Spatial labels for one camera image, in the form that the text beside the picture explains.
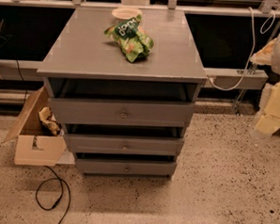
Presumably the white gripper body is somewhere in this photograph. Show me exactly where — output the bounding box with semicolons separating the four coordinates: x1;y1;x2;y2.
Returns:
250;39;276;66

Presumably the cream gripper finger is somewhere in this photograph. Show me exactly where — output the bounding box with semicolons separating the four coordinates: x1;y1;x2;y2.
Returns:
252;82;280;136

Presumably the grey top drawer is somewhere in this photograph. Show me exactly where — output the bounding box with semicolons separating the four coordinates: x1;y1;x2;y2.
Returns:
48;98;193;127

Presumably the grey drawer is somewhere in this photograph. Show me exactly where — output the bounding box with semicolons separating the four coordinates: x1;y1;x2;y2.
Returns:
64;134;183;156
75;159;177;177
48;98;193;127

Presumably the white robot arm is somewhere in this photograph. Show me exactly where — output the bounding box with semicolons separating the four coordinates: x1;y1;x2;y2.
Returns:
250;33;280;136

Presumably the grey drawer cabinet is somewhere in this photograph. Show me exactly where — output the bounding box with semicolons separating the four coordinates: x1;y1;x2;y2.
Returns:
31;2;212;183

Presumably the grey bottom drawer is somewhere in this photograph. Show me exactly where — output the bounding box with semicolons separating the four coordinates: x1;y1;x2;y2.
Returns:
75;159;177;177

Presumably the grey middle drawer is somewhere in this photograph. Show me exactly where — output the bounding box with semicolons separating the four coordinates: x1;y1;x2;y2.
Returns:
64;134;183;156

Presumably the metal stand pole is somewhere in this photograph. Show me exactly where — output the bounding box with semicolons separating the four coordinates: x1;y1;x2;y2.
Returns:
232;0;280;119

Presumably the green chip bag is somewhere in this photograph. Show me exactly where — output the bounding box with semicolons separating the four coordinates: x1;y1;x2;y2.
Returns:
103;15;154;63

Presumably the crumpled paper in box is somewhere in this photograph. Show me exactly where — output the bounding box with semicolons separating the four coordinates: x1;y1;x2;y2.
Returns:
39;107;61;136

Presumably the cardboard box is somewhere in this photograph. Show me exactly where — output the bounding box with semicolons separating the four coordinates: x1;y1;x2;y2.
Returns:
4;88;66;167

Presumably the grey window ledge rail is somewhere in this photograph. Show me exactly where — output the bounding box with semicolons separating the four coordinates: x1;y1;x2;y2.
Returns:
204;68;268;90

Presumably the white hanging cable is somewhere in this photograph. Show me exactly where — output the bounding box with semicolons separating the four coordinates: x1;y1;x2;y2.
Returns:
206;4;276;94

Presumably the black floor cable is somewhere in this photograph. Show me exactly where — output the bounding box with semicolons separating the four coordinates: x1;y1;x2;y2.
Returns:
34;165;73;224

